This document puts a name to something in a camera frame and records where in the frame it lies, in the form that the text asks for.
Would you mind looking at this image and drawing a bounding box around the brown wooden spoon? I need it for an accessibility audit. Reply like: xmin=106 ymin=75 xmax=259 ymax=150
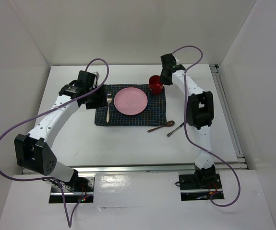
xmin=147 ymin=120 xmax=175 ymax=133

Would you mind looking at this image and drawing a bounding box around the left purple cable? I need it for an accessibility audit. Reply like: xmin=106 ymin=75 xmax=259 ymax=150
xmin=0 ymin=57 xmax=109 ymax=228

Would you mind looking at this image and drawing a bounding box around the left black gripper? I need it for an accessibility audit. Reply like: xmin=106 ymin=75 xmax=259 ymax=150
xmin=84 ymin=84 xmax=108 ymax=110

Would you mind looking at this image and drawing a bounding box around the dark checkered cloth napkin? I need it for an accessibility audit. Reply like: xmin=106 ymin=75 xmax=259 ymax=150
xmin=95 ymin=84 xmax=167 ymax=127

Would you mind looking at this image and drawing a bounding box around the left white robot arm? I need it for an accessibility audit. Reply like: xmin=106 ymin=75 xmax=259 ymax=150
xmin=14 ymin=84 xmax=107 ymax=191

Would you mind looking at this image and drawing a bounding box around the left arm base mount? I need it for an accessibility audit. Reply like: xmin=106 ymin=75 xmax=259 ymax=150
xmin=48 ymin=175 xmax=95 ymax=204

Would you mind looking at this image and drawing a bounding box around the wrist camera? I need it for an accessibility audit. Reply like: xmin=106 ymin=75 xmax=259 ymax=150
xmin=76 ymin=70 xmax=99 ymax=89
xmin=160 ymin=53 xmax=185 ymax=72

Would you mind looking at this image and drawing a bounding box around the silver fork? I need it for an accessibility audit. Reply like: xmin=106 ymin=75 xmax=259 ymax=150
xmin=106 ymin=93 xmax=112 ymax=123

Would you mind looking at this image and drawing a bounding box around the purple cable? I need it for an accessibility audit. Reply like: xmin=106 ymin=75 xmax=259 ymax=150
xmin=0 ymin=57 xmax=109 ymax=228
xmin=172 ymin=45 xmax=240 ymax=207

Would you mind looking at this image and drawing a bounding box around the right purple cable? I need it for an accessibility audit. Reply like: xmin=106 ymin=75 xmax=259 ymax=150
xmin=172 ymin=45 xmax=240 ymax=207

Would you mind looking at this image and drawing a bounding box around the silver table knife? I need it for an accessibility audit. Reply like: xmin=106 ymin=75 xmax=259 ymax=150
xmin=166 ymin=123 xmax=184 ymax=138

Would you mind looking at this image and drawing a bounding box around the front aluminium rail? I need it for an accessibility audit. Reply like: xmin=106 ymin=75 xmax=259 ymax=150
xmin=22 ymin=158 xmax=248 ymax=174

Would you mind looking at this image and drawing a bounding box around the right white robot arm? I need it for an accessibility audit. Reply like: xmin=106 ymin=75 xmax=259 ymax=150
xmin=159 ymin=65 xmax=216 ymax=188

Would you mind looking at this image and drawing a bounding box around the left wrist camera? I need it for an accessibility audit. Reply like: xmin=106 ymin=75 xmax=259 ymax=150
xmin=76 ymin=70 xmax=99 ymax=89

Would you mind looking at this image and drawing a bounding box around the pink plate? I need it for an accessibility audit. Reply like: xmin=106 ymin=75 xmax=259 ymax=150
xmin=114 ymin=87 xmax=148 ymax=115

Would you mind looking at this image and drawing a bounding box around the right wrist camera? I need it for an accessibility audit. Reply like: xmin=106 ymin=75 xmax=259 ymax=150
xmin=160 ymin=53 xmax=185 ymax=72

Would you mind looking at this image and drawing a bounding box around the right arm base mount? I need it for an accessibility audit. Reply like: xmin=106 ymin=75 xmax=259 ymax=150
xmin=175 ymin=173 xmax=224 ymax=201

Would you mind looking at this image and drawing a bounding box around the red mug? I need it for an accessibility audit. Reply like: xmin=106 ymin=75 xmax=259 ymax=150
xmin=148 ymin=75 xmax=164 ymax=94

